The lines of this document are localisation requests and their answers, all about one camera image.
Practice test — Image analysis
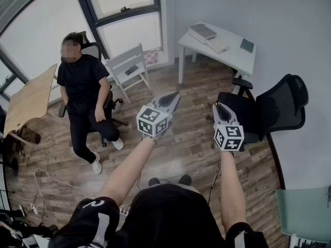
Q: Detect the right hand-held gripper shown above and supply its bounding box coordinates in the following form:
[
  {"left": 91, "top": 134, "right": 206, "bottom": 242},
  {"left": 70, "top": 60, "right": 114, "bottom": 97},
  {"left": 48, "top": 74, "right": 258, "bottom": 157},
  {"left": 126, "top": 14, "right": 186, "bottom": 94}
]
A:
[{"left": 212, "top": 103, "right": 245, "bottom": 152}]

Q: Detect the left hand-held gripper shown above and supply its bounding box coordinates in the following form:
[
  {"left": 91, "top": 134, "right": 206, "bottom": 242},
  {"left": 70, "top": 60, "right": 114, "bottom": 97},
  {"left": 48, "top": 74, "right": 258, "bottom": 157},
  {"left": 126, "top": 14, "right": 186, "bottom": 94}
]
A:
[{"left": 136, "top": 91, "right": 181, "bottom": 144}]

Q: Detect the person's right forearm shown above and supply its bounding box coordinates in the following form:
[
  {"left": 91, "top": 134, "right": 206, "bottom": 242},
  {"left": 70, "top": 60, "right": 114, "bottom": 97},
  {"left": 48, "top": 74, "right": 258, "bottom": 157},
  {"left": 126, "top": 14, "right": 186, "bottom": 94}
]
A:
[{"left": 219, "top": 150, "right": 248, "bottom": 229}]

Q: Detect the person's left forearm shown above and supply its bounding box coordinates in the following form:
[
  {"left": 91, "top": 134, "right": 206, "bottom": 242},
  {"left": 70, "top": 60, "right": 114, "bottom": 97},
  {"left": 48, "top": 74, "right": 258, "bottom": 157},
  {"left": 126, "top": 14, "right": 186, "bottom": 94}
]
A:
[{"left": 99, "top": 137, "right": 157, "bottom": 207}]

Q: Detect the black phone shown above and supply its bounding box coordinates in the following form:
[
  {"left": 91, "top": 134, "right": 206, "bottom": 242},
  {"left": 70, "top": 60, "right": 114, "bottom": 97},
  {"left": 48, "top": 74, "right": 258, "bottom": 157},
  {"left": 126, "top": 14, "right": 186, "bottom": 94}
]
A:
[{"left": 124, "top": 65, "right": 139, "bottom": 76}]

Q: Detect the white wooden chair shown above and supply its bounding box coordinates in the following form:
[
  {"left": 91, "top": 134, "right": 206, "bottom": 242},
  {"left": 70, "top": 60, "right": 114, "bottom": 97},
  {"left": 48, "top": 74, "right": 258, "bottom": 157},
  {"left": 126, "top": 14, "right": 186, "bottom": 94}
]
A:
[{"left": 105, "top": 43, "right": 153, "bottom": 104}]

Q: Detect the black mesh office chair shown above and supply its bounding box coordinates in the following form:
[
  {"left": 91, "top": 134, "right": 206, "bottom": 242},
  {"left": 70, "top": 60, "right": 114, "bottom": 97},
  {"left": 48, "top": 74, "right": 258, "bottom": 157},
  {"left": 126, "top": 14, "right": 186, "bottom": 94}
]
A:
[{"left": 216, "top": 73, "right": 309, "bottom": 152}]

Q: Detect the white desk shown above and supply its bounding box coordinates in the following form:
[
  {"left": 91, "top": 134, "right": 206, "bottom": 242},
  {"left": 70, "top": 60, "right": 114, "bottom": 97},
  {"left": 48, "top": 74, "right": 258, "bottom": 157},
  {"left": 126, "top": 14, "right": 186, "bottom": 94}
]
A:
[{"left": 177, "top": 21, "right": 257, "bottom": 85}]

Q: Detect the dark green notebook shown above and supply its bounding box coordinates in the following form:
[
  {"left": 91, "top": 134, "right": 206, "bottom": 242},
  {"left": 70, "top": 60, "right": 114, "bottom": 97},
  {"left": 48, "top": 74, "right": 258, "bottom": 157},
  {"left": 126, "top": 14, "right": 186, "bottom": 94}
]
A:
[{"left": 239, "top": 38, "right": 255, "bottom": 54}]

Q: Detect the person's black shirt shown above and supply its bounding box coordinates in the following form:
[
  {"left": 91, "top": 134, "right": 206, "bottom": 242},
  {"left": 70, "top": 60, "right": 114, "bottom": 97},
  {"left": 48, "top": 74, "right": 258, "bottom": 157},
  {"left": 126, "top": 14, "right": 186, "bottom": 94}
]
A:
[{"left": 49, "top": 183, "right": 270, "bottom": 248}]

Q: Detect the light wooden table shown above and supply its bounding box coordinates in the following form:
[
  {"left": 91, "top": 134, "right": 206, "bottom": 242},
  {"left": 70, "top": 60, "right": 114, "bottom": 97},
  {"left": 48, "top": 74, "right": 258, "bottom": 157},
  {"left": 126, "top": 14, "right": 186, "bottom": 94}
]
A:
[{"left": 4, "top": 63, "right": 58, "bottom": 139}]

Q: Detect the brown round container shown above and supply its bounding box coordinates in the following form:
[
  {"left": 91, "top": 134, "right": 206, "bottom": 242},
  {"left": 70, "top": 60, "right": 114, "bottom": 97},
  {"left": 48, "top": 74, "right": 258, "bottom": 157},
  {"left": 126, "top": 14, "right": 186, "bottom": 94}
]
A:
[{"left": 24, "top": 128, "right": 41, "bottom": 145}]

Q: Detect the black framed window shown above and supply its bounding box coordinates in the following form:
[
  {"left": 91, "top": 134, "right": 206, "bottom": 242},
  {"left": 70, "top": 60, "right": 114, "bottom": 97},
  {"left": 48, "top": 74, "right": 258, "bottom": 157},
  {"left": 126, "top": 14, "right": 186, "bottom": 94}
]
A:
[{"left": 0, "top": 0, "right": 166, "bottom": 105}]

